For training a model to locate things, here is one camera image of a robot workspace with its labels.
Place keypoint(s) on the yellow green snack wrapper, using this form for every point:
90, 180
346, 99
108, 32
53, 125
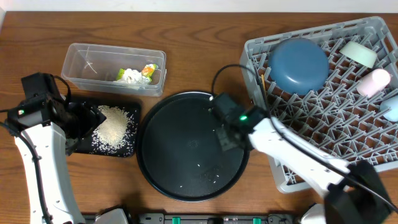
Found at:
149, 70

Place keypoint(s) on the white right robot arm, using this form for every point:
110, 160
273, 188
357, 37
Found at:
351, 193

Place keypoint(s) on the blue plate with rice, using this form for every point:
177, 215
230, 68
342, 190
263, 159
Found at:
298, 66

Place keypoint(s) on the green bowl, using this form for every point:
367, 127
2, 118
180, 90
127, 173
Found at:
359, 53

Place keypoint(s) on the clear plastic waste bin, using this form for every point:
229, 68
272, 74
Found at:
96, 68

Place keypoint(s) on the black rectangular tray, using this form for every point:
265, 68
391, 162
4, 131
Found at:
130, 106

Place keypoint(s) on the wooden chopstick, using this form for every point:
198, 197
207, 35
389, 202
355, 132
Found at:
263, 85

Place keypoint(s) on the pile of white rice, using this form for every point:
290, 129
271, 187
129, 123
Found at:
116, 136

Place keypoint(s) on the light blue cup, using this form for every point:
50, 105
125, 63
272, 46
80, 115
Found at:
392, 105

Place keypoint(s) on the black aluminium rail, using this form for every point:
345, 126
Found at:
160, 218

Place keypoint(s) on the grey plastic dishwasher rack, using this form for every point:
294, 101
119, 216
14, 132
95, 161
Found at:
335, 118

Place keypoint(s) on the pink cup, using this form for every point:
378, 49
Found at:
373, 82

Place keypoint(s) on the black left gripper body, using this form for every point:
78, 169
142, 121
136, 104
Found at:
91, 118

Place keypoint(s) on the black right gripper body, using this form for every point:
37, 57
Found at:
226, 140

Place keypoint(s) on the white paper napkin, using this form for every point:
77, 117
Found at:
132, 77

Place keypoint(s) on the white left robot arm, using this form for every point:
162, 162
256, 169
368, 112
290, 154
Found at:
48, 127

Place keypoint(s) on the round black serving tray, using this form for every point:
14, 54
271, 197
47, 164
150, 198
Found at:
179, 153

